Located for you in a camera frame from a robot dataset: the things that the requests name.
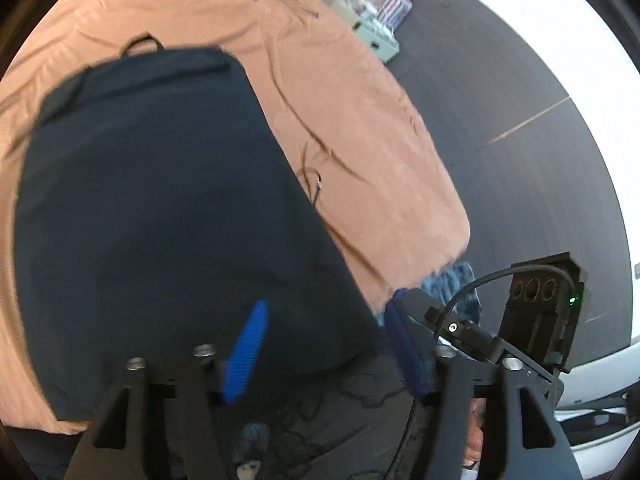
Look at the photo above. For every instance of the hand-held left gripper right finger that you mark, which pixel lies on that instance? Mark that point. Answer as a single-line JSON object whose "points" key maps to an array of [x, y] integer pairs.
{"points": [[407, 355]]}

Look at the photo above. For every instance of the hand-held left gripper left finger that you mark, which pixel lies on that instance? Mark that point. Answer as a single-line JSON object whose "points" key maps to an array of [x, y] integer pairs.
{"points": [[245, 350]]}

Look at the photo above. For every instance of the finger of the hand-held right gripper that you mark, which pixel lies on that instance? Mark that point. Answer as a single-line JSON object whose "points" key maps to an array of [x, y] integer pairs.
{"points": [[420, 307]]}

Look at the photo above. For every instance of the black pants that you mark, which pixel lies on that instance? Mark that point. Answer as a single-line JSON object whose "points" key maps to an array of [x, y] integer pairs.
{"points": [[150, 210]]}

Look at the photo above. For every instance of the white furniture piece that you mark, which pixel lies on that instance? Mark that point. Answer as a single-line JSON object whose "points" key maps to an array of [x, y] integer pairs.
{"points": [[600, 375]]}

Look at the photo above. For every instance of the orange blanket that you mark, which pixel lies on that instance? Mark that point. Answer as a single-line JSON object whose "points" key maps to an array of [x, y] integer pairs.
{"points": [[350, 110]]}

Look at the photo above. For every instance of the white storage box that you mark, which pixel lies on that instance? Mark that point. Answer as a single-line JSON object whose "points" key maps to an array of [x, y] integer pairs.
{"points": [[380, 45]]}

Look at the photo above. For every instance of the pink white rack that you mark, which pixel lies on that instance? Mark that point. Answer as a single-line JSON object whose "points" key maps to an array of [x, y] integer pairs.
{"points": [[397, 7]]}

